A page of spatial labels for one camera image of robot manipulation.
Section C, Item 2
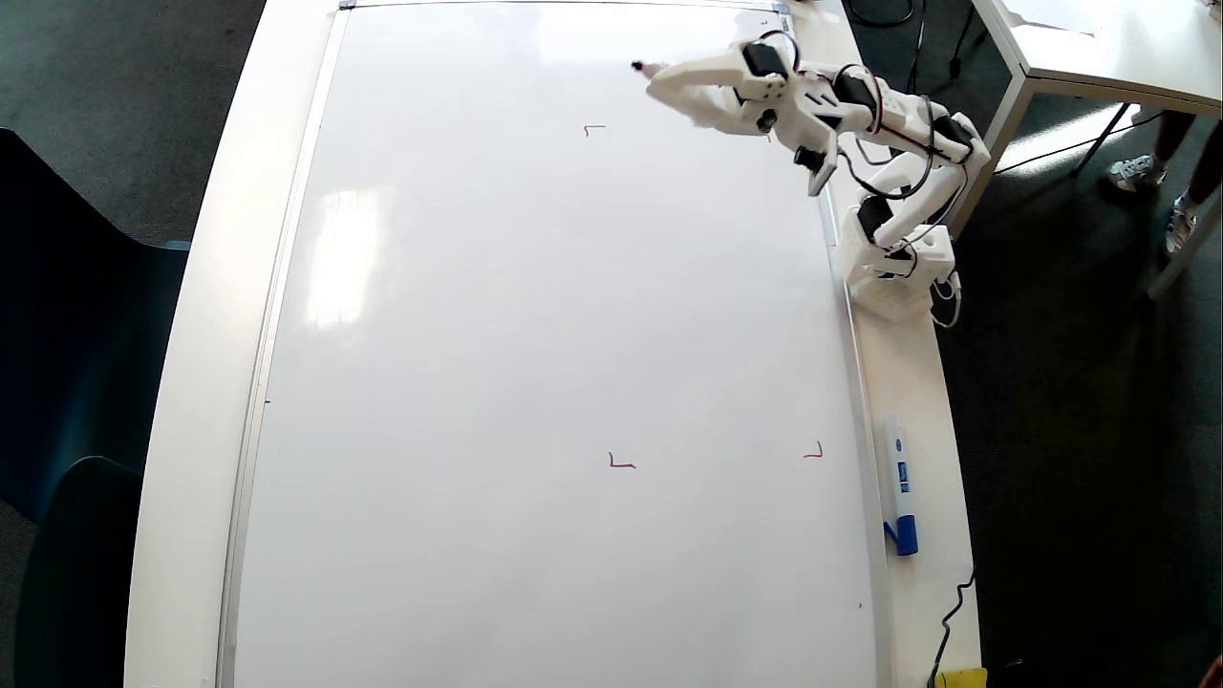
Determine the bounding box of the large whiteboard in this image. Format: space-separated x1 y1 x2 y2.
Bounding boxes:
218 0 890 688

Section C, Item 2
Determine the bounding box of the white side table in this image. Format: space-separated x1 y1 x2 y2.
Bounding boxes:
955 0 1223 297

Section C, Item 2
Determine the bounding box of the black looped floor cable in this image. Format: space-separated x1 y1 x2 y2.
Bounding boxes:
846 0 926 97

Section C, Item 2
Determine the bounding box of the blue and white marker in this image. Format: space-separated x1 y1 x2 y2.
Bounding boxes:
879 413 920 557

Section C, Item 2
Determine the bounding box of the thin white base cable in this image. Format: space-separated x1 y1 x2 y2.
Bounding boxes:
932 272 962 329

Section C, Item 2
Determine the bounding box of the black wrist camera board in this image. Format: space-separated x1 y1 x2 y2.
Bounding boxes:
793 143 842 199

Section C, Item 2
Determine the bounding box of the thin black floor cable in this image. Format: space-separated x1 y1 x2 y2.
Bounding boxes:
994 110 1171 176

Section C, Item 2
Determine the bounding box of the black camera cable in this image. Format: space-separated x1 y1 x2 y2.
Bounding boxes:
836 65 947 202

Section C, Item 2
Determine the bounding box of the dark blue chair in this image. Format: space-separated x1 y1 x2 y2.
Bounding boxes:
0 129 192 522

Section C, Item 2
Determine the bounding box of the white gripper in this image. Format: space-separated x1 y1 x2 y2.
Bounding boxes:
647 38 842 144

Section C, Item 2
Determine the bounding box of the white sneaker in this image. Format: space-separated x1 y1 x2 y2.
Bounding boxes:
1166 196 1200 254
1108 155 1167 190

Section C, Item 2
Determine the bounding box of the black hanging cable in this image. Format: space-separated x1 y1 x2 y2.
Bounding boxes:
946 0 976 79

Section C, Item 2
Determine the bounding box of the black cable with yellow plug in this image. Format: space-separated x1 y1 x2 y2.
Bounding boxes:
925 569 976 688

